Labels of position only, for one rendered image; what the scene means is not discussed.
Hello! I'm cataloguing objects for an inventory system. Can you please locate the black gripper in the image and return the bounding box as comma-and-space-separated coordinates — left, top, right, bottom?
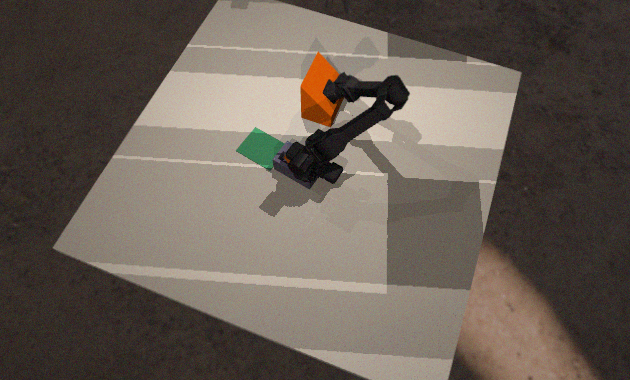
286, 142, 343, 184

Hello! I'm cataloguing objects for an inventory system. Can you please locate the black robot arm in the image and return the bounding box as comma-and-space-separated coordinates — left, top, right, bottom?
287, 72, 410, 183

